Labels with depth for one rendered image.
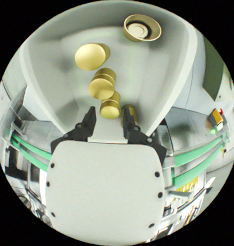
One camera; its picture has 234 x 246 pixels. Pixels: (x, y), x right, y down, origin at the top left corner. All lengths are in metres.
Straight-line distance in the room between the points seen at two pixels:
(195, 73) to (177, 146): 0.18
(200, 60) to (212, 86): 0.07
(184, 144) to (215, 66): 0.21
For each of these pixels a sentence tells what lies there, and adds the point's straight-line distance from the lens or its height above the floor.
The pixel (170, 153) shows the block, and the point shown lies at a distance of 0.16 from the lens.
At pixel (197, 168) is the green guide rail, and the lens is 0.26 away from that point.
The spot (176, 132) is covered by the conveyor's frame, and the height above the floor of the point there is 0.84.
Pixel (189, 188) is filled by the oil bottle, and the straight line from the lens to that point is 0.43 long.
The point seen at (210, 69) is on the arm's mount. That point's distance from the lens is 0.26.
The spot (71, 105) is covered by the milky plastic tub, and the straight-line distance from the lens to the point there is 0.18.
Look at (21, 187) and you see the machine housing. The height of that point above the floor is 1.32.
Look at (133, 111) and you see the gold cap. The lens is 0.16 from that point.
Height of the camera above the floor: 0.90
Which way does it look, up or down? 34 degrees down
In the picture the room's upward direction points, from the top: 179 degrees counter-clockwise
